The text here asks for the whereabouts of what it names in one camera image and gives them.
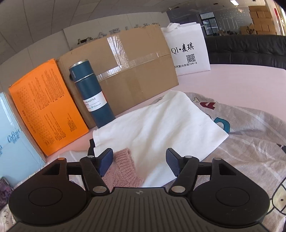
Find pink knitted sweater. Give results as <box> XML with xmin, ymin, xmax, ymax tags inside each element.
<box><xmin>102</xmin><ymin>148</ymin><xmax>144</xmax><ymax>191</ymax></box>

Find black folded garment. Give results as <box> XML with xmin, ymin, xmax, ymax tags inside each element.
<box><xmin>87</xmin><ymin>139</ymin><xmax>95</xmax><ymax>158</ymax></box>

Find white folded garment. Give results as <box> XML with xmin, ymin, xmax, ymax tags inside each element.
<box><xmin>93</xmin><ymin>91</ymin><xmax>228</xmax><ymax>188</ymax></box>

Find orange box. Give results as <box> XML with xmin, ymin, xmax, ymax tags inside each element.
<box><xmin>9</xmin><ymin>59</ymin><xmax>89</xmax><ymax>156</ymax></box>

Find light blue Cabou box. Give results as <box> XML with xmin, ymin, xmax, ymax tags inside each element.
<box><xmin>1</xmin><ymin>92</ymin><xmax>46</xmax><ymax>187</ymax></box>

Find cartoon print bed sheet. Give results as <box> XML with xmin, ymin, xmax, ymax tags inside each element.
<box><xmin>1</xmin><ymin>93</ymin><xmax>285</xmax><ymax>231</ymax></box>

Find dark blue vacuum bottle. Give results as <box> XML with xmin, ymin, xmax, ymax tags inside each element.
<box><xmin>69</xmin><ymin>59</ymin><xmax>115</xmax><ymax>128</ymax></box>

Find smartphone playing video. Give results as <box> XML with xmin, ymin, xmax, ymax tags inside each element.
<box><xmin>0</xmin><ymin>177</ymin><xmax>13</xmax><ymax>210</ymax></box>

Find brown cardboard box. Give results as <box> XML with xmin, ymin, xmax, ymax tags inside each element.
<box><xmin>57</xmin><ymin>25</ymin><xmax>178</xmax><ymax>128</ymax></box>

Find white tote bag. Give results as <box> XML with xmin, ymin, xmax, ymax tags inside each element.
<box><xmin>161</xmin><ymin>22</ymin><xmax>210</xmax><ymax>76</ymax></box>

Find black leather sofa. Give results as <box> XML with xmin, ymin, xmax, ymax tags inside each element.
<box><xmin>205</xmin><ymin>35</ymin><xmax>285</xmax><ymax>69</ymax></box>

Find stacked cardboard boxes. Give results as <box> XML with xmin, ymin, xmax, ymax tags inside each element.
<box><xmin>240</xmin><ymin>5</ymin><xmax>277</xmax><ymax>35</ymax></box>

